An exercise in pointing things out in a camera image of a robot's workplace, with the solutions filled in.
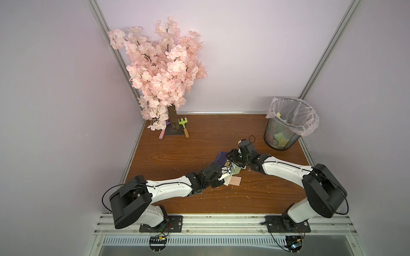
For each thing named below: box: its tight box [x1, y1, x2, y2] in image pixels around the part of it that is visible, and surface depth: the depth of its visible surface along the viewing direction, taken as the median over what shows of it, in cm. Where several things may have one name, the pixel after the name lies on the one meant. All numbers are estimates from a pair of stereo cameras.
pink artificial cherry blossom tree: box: [107, 16, 208, 131], surface depth 74 cm
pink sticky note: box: [229, 176, 242, 187], surface depth 87 cm
